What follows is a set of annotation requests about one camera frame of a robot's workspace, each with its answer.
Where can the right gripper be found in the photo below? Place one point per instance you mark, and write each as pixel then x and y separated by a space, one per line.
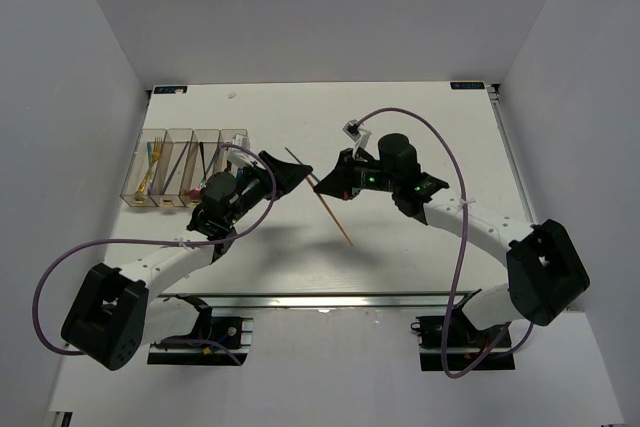
pixel 339 182

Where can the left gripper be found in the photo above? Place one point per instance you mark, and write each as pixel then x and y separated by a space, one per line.
pixel 289 175

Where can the orange chopstick short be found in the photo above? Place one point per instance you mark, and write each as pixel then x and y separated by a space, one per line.
pixel 311 181

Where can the black spoon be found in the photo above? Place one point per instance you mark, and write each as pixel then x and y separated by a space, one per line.
pixel 203 163

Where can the rainbow spoon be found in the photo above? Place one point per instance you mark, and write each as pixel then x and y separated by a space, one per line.
pixel 195 192

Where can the gold ornate fork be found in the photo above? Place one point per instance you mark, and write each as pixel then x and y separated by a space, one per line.
pixel 154 151

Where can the rainbow fork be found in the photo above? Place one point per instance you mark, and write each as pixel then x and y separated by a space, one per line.
pixel 150 151

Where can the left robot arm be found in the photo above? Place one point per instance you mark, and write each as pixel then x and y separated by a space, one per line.
pixel 117 310

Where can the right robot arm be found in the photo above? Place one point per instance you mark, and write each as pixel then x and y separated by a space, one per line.
pixel 544 271

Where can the clear four-compartment container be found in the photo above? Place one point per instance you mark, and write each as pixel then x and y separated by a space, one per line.
pixel 189 172

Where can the left blue table label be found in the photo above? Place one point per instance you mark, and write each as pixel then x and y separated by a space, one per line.
pixel 170 90

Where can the blue table label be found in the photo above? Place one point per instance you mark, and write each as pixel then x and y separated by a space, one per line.
pixel 170 90
pixel 467 85

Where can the right blue table label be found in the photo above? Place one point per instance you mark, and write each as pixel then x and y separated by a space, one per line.
pixel 467 85

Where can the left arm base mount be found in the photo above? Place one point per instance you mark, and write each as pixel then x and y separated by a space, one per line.
pixel 188 331

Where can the aluminium table frame rail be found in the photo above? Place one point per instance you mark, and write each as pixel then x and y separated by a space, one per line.
pixel 498 110

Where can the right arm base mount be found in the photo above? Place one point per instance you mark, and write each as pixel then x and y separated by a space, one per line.
pixel 462 349

